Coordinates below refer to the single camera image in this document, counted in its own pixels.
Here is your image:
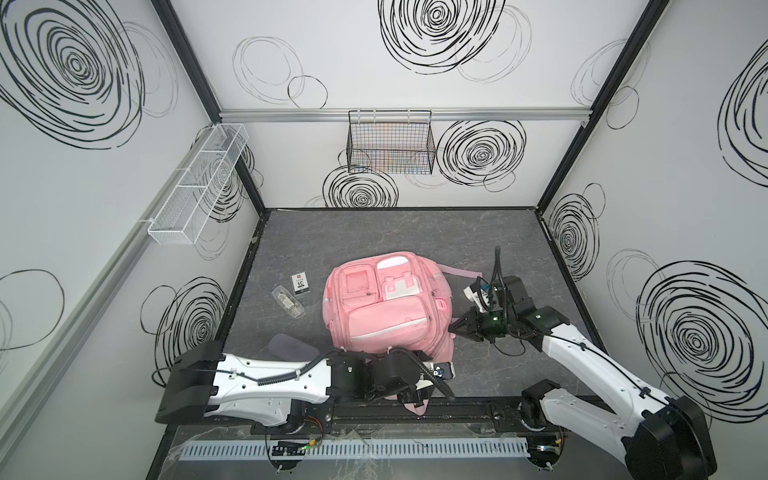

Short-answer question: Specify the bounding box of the small white card packet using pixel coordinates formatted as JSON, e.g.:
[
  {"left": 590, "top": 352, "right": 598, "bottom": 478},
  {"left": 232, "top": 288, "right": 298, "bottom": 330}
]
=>
[{"left": 291, "top": 272, "right": 310, "bottom": 295}]

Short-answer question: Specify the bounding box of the black wire wall basket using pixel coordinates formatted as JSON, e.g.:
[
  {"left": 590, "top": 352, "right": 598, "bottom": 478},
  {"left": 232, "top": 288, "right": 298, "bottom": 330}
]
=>
[{"left": 345, "top": 109, "right": 437, "bottom": 175}]

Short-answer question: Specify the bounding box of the white mesh wall shelf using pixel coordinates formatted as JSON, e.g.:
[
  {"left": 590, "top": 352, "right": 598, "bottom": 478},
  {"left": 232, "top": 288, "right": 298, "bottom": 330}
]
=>
[{"left": 147, "top": 123, "right": 248, "bottom": 245}]

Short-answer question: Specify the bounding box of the purple eraser pouch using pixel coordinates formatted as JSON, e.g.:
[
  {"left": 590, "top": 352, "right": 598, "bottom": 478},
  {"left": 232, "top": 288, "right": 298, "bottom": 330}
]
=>
[{"left": 267, "top": 333, "right": 320, "bottom": 362}]

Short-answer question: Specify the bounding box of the pink student backpack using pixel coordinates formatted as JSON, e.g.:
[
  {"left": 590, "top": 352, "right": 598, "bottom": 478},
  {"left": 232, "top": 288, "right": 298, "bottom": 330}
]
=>
[{"left": 322, "top": 252, "right": 478, "bottom": 415}]

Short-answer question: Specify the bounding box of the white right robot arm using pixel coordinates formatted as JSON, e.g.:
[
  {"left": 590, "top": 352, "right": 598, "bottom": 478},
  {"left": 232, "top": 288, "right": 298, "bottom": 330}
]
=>
[{"left": 449, "top": 273, "right": 718, "bottom": 479}]

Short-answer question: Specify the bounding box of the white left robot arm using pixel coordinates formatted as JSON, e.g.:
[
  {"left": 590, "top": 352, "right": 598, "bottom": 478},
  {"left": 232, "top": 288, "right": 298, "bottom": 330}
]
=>
[{"left": 155, "top": 341, "right": 455, "bottom": 430}]

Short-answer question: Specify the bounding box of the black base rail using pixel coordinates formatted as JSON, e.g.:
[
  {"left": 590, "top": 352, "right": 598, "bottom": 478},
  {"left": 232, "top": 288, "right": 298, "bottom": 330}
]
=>
[{"left": 173, "top": 395, "right": 577, "bottom": 439}]

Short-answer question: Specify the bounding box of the white slotted cable duct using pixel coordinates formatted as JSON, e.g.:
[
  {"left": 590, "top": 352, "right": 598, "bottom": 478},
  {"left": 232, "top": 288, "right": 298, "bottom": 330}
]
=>
[{"left": 177, "top": 437, "right": 530, "bottom": 461}]

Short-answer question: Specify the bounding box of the clear plastic case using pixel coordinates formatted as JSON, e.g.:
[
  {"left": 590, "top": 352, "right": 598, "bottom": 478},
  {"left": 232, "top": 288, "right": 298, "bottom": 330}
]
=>
[{"left": 271, "top": 285, "right": 306, "bottom": 319}]

